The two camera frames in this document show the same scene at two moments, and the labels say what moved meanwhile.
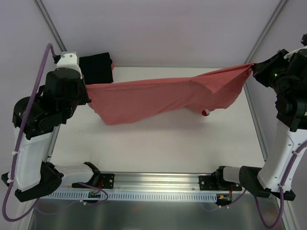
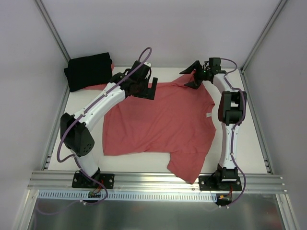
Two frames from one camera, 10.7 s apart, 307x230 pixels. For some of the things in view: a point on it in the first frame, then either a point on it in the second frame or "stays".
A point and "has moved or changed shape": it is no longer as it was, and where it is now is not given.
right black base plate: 211,183 stays
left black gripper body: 84,95 to 145,93
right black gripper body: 260,71 to 198,74
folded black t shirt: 97,68 stays
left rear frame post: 51,25 stays
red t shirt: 115,101 has moved or changed shape
